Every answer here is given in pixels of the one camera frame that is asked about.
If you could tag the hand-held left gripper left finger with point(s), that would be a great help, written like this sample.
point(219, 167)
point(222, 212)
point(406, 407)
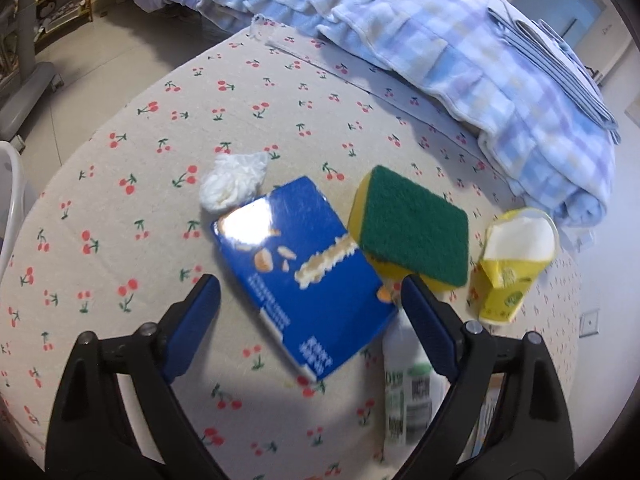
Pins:
point(195, 320)

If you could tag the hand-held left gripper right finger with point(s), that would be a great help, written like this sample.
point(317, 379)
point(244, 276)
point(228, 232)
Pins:
point(425, 320)

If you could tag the white bottle green label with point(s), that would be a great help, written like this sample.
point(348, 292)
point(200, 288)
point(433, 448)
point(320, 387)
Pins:
point(405, 385)

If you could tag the yellow paper carton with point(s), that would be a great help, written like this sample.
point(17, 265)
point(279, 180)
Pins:
point(505, 280)

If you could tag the green and yellow sponge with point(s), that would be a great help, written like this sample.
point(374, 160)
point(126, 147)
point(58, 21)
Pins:
point(410, 220)

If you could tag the blue cardboard box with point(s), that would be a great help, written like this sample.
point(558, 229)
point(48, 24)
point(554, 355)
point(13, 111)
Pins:
point(300, 310)

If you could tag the white tissue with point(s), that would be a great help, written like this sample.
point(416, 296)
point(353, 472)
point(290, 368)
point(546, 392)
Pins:
point(230, 180)

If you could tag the cherry print tablecloth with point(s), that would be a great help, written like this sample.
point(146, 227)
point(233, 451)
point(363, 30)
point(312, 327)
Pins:
point(125, 160)

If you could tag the grey rolling chair stand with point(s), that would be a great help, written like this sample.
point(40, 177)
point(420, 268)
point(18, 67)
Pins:
point(25, 95)

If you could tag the blue plaid ruffled blanket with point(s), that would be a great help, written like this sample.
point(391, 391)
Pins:
point(425, 35)

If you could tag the folded grey sheet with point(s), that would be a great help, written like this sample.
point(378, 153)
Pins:
point(550, 55)

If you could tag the white wall switch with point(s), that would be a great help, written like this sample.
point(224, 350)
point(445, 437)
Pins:
point(590, 321)

